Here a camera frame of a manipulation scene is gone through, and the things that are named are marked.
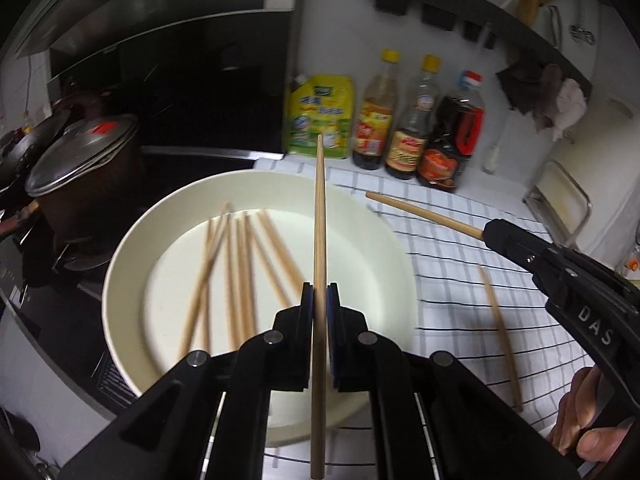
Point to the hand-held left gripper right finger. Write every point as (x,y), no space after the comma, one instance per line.
(334,330)

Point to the dark brown hanging cloth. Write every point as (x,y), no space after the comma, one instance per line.
(522,85)

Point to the yellow seasoning pouch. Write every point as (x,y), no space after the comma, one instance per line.
(320,115)

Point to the pale pink hanging cloth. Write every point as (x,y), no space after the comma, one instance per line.
(562,100)

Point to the clear yellow-cap sauce bottle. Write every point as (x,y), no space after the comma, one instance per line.
(412,135)

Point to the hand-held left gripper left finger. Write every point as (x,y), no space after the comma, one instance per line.
(306,320)

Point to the large dark soy sauce bottle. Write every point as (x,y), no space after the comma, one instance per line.
(450,145)

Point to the wooden chopstick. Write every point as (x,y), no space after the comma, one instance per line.
(425,215)
(320,220)
(500,330)

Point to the range hood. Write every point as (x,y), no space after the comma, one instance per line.
(150,15)

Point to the person's right hand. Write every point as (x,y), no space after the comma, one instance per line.
(580,410)

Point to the pile of wooden chopsticks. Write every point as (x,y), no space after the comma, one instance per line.
(240,270)

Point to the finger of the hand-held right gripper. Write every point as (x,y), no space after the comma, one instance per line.
(515,237)
(550,280)

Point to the black cooktop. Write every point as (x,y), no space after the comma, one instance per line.
(50,320)

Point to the white black-checked cloth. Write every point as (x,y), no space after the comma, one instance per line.
(450,280)

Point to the white cutting board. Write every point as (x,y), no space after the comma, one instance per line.
(560,200)

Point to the metal rack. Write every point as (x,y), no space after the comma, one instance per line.
(582,200)

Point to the cream round bowl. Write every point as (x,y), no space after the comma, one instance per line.
(165,240)

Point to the dark pot with glass lid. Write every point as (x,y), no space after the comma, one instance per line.
(85,160)

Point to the black wall rail with hooks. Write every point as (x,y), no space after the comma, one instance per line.
(450,5)

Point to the brown yellow-cap vinegar bottle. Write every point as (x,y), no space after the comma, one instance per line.
(375,125)

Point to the dark wok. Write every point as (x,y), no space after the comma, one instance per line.
(30,140)

